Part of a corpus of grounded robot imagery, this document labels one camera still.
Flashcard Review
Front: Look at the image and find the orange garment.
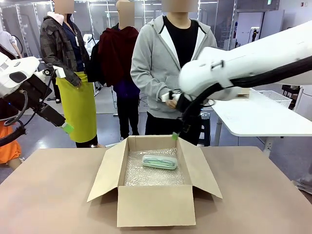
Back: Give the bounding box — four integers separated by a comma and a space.
0, 121, 22, 164

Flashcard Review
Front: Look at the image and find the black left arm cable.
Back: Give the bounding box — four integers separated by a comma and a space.
0, 90, 29, 147

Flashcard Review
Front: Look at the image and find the cardboard shipping box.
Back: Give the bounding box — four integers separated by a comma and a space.
87, 135, 223, 228

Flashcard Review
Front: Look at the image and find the mint green glasses case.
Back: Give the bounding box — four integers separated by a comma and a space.
141, 154, 177, 171

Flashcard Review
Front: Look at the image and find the mannequin dark red cloak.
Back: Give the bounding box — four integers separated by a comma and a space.
87, 0, 141, 140

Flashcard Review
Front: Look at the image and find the person's right hand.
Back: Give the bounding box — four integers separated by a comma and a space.
165, 97, 178, 110

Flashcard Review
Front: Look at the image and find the person's right forearm grey sleeve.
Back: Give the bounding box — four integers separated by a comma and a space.
130, 69, 169, 100

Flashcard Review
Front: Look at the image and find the white side table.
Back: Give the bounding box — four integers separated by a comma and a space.
210, 87, 312, 158

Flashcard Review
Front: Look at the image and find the mannequin plaid jacket yellow skirt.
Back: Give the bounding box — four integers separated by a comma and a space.
39, 0, 98, 148

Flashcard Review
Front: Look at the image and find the clear bubble wrap sheet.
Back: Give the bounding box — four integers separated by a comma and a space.
123, 147, 192, 187

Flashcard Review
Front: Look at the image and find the person in grey hoodie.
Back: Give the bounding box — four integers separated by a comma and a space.
130, 0, 218, 147

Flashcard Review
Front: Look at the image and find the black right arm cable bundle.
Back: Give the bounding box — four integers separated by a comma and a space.
181, 59, 312, 120

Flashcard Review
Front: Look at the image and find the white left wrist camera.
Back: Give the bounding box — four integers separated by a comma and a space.
36, 65, 67, 79

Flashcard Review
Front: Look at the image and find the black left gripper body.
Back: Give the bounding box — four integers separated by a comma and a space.
9, 72, 53, 112

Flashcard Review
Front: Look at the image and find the grey crumpled sheet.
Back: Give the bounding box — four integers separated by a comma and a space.
295, 179, 312, 195

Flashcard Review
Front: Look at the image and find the white plastic basket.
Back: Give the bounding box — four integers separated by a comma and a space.
249, 88, 293, 110

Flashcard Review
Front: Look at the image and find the black plastic stool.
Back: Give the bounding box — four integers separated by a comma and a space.
197, 111, 212, 147

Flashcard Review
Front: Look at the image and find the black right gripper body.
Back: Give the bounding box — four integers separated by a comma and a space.
175, 93, 194, 120

